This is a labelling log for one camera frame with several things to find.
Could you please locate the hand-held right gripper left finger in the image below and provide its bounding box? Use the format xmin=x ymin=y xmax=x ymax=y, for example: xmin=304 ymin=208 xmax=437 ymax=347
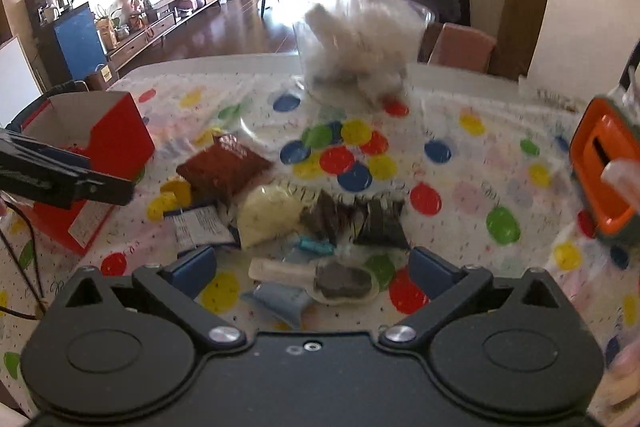
xmin=59 ymin=246 xmax=247 ymax=349

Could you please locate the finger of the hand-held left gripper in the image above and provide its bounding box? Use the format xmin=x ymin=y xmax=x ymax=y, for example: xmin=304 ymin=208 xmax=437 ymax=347
xmin=0 ymin=127 xmax=136 ymax=210

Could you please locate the grey cookie in clear wrapper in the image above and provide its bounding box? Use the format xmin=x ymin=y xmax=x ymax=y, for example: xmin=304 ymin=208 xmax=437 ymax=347
xmin=312 ymin=259 xmax=379 ymax=306

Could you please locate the orange brown cookie packet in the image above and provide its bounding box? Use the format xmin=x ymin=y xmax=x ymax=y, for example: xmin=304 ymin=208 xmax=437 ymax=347
xmin=175 ymin=134 xmax=274 ymax=204

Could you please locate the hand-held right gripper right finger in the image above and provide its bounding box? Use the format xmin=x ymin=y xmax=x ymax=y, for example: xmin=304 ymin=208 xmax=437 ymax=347
xmin=378 ymin=247 xmax=571 ymax=349

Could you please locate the teal candy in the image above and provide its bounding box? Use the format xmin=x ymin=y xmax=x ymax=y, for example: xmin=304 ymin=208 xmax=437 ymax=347
xmin=299 ymin=236 xmax=334 ymax=256

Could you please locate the orange grey plastic container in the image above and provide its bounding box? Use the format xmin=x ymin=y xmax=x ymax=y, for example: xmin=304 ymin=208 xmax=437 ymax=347
xmin=569 ymin=95 xmax=640 ymax=240

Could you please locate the polka dot tablecloth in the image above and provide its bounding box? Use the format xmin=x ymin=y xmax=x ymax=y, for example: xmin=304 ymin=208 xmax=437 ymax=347
xmin=0 ymin=54 xmax=640 ymax=410

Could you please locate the brown paper bag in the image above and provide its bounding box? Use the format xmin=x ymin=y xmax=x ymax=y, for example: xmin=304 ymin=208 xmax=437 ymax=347
xmin=86 ymin=64 xmax=119 ymax=94

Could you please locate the clear bag of white stuff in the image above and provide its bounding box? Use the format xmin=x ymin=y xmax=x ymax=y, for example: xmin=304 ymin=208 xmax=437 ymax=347
xmin=292 ymin=0 xmax=437 ymax=108

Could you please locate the whiteboard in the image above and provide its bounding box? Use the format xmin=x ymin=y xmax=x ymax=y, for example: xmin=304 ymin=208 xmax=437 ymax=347
xmin=0 ymin=35 xmax=44 ymax=128

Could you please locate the white label snack packet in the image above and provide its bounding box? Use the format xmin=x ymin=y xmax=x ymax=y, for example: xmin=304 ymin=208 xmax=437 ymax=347
xmin=164 ymin=203 xmax=237 ymax=254

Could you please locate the pink chair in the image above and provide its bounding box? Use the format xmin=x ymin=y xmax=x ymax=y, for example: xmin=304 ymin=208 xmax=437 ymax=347
xmin=418 ymin=22 xmax=502 ymax=76

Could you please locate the wooden television cabinet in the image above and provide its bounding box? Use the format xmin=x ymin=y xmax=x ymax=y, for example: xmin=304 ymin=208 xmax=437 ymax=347
xmin=106 ymin=0 xmax=224 ymax=74

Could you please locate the cream snack packet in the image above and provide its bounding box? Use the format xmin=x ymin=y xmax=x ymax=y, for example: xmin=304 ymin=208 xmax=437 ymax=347
xmin=236 ymin=184 xmax=314 ymax=251

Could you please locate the white black snack packet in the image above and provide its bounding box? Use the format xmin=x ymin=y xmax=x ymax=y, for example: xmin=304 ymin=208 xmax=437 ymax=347
xmin=248 ymin=257 xmax=322 ymax=284

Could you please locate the red cardboard box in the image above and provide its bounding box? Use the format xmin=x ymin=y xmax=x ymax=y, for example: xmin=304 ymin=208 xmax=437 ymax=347
xmin=7 ymin=91 xmax=156 ymax=256

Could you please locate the black cable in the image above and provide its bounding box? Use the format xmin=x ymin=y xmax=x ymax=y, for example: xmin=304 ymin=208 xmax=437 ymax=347
xmin=0 ymin=201 xmax=52 ymax=321

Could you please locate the black gold snack packet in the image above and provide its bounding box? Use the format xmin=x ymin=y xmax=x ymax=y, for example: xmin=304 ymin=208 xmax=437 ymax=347
xmin=351 ymin=197 xmax=412 ymax=251

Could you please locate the dark brown snack packet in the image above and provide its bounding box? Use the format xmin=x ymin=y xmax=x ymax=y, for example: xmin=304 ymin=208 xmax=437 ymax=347
xmin=299 ymin=191 xmax=352 ymax=239

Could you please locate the blue grey snack packet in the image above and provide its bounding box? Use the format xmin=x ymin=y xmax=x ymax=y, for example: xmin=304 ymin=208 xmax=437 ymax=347
xmin=240 ymin=282 xmax=314 ymax=326

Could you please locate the blue cabinet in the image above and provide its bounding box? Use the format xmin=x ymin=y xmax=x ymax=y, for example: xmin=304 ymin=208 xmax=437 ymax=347
xmin=36 ymin=2 xmax=109 ymax=91

